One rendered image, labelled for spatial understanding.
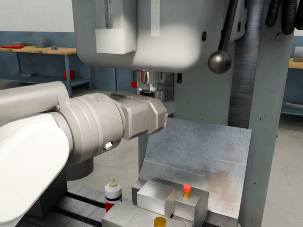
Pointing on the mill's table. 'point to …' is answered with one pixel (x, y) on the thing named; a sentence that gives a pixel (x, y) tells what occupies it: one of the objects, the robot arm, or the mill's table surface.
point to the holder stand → (50, 196)
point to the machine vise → (181, 202)
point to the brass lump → (159, 222)
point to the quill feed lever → (223, 43)
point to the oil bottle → (112, 193)
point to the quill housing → (156, 35)
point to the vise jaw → (133, 217)
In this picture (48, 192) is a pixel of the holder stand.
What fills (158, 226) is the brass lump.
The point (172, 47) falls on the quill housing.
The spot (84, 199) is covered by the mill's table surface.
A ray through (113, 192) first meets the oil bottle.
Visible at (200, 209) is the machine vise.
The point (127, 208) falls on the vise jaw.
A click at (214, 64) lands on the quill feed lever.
